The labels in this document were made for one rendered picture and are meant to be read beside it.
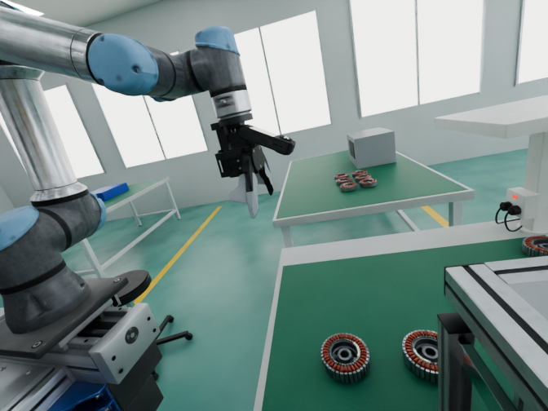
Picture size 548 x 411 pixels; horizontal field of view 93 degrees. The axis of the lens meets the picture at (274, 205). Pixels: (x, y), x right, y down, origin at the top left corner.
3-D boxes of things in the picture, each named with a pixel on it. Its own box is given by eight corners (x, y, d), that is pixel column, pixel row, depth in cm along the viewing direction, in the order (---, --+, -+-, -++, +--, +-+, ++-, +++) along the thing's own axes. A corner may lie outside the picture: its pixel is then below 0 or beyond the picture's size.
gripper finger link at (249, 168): (251, 196, 54) (250, 158, 56) (258, 195, 54) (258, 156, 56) (241, 190, 50) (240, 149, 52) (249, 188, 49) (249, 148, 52)
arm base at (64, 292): (-7, 332, 56) (-34, 294, 52) (63, 286, 69) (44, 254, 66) (41, 335, 51) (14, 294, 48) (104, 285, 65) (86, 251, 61)
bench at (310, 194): (295, 317, 181) (271, 220, 156) (301, 214, 352) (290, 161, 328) (470, 303, 160) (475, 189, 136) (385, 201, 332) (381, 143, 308)
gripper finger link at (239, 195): (232, 220, 54) (232, 178, 56) (258, 218, 52) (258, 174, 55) (225, 218, 51) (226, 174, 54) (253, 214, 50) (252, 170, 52)
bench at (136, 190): (39, 295, 296) (3, 237, 272) (139, 224, 472) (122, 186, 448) (106, 287, 280) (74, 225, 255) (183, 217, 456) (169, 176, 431)
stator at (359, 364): (327, 388, 58) (324, 376, 57) (319, 346, 68) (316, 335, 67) (377, 381, 57) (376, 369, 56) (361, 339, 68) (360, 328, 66)
